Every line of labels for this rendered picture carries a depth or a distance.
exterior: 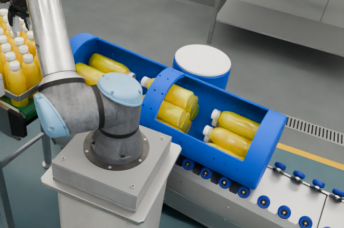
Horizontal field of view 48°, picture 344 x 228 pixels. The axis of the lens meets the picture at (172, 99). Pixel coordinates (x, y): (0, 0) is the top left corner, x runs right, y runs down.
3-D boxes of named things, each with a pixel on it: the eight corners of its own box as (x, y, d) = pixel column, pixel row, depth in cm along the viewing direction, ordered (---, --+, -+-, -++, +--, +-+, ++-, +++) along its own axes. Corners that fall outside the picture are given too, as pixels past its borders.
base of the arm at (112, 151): (126, 173, 106) (128, 147, 100) (79, 151, 110) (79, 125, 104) (151, 140, 117) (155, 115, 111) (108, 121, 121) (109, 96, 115)
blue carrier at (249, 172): (247, 206, 135) (272, 145, 118) (52, 106, 162) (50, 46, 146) (271, 159, 156) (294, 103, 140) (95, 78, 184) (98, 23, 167)
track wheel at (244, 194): (252, 189, 137) (252, 188, 139) (240, 183, 138) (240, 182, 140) (246, 201, 137) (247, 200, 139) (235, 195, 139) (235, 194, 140)
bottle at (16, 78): (21, 95, 174) (16, 60, 163) (32, 101, 172) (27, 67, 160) (7, 102, 169) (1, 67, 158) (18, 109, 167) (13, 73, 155)
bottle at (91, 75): (69, 77, 156) (107, 95, 150) (74, 61, 154) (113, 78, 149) (79, 78, 162) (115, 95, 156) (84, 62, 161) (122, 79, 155)
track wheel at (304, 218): (315, 220, 130) (314, 219, 132) (301, 213, 131) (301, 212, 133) (309, 232, 130) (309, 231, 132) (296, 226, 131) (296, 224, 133)
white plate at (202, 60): (169, 44, 198) (169, 46, 199) (183, 75, 178) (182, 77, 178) (220, 43, 205) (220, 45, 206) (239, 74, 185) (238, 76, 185)
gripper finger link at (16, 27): (19, 41, 157) (21, 19, 154) (8, 36, 159) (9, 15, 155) (24, 40, 160) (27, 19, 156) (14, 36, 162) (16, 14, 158)
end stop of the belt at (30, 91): (20, 101, 163) (19, 96, 162) (19, 101, 164) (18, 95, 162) (82, 61, 192) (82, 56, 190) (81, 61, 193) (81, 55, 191)
